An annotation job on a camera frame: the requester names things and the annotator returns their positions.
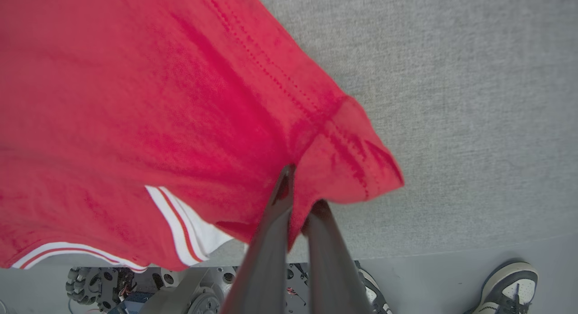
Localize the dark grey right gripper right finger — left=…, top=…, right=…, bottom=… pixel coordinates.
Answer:
left=302, top=199, right=376, bottom=314

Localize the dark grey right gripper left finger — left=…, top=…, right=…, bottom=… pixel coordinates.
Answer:
left=220, top=164, right=297, bottom=314

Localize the red and white shirt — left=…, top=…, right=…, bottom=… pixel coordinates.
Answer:
left=0, top=0, right=405, bottom=274

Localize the white and navy sneaker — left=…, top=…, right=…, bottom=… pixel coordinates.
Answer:
left=470, top=260, right=539, bottom=314
left=354, top=260, right=394, bottom=314

